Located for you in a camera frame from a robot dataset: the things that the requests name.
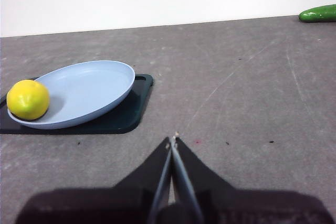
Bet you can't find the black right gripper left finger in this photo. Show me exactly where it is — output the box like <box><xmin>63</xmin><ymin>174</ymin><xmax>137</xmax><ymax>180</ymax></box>
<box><xmin>14</xmin><ymin>136</ymin><xmax>173</xmax><ymax>224</ymax></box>

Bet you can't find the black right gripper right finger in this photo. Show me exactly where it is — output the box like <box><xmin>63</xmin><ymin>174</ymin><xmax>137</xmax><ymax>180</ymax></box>
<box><xmin>172</xmin><ymin>138</ymin><xmax>333</xmax><ymax>224</ymax></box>

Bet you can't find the pale blue plate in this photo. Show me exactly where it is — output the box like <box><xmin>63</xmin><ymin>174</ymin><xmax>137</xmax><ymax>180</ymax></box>
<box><xmin>7</xmin><ymin>60</ymin><xmax>136</xmax><ymax>130</ymax></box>

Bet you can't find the yellow lemon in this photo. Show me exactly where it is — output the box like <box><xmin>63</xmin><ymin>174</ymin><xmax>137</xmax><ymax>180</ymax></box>
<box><xmin>6</xmin><ymin>79</ymin><xmax>50</xmax><ymax>120</ymax></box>

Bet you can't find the black flat tray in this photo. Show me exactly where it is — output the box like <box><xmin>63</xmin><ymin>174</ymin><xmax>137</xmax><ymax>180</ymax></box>
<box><xmin>0</xmin><ymin>73</ymin><xmax>154</xmax><ymax>135</ymax></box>

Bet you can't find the green cucumber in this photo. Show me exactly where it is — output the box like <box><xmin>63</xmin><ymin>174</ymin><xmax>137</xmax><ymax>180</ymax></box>
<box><xmin>298</xmin><ymin>4</ymin><xmax>336</xmax><ymax>23</ymax></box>

